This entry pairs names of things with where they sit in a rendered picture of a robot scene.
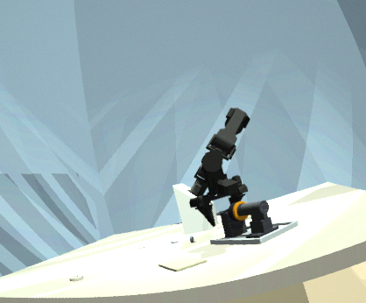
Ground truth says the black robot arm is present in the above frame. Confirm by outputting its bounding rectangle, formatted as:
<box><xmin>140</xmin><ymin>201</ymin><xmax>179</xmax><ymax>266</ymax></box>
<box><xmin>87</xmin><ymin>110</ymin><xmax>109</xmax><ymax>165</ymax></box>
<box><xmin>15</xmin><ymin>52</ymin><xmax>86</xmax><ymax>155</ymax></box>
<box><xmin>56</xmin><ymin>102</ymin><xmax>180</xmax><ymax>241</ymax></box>
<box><xmin>187</xmin><ymin>108</ymin><xmax>250</xmax><ymax>196</ymax></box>

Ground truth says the orange ring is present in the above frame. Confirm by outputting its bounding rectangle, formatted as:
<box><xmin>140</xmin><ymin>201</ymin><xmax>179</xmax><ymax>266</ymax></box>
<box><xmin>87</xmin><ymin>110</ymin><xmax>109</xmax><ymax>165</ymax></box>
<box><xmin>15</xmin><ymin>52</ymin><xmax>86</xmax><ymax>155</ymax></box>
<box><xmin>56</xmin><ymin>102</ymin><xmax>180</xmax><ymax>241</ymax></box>
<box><xmin>233</xmin><ymin>201</ymin><xmax>249</xmax><ymax>221</ymax></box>

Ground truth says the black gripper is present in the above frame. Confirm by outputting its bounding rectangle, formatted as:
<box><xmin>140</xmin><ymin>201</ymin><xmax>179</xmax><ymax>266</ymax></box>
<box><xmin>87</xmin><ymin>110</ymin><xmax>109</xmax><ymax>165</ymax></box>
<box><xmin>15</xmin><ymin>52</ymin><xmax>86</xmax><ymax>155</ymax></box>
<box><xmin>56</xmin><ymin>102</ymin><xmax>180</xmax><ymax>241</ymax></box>
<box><xmin>189</xmin><ymin>172</ymin><xmax>248</xmax><ymax>227</ymax></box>

